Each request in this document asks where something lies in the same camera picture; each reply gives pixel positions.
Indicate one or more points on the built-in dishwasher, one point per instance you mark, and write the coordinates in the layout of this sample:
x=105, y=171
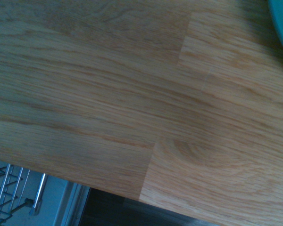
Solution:
x=61, y=202

